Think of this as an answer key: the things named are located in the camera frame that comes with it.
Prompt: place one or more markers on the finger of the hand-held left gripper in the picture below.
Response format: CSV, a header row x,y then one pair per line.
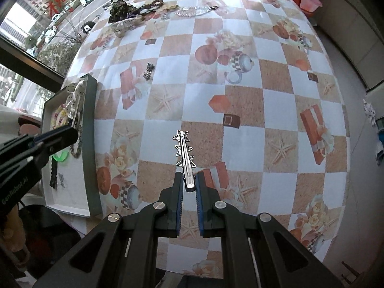
x,y
57,138

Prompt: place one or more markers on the silver star hair clip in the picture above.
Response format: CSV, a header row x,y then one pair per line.
x,y
187,168

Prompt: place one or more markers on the shallow grey jewelry box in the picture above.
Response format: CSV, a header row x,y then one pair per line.
x,y
90,156

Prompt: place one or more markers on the checked tablecloth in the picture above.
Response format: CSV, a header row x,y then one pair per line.
x,y
210,111

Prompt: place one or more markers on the white patterned scrunchie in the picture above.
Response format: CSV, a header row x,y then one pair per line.
x,y
73,99

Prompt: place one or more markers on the small grey hair clip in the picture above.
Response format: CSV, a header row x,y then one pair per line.
x,y
61,180

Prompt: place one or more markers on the brown slipper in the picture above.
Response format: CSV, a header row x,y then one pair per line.
x,y
27,124

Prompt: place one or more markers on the small gold ornament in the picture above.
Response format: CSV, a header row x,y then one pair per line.
x,y
171,8

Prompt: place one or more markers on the white rag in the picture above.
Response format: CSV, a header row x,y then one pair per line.
x,y
369,109

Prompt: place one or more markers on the black window frame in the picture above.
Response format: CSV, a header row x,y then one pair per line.
x,y
30,63

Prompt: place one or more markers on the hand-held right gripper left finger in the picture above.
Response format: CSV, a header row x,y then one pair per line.
x,y
180,198

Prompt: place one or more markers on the pink plastic basin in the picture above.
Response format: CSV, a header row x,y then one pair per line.
x,y
310,1

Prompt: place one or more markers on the blue container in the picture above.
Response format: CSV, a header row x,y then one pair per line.
x,y
380,147

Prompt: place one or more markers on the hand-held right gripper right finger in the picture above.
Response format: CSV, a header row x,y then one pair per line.
x,y
199,198

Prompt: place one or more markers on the black scrunchie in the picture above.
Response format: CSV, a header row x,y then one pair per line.
x,y
120,10

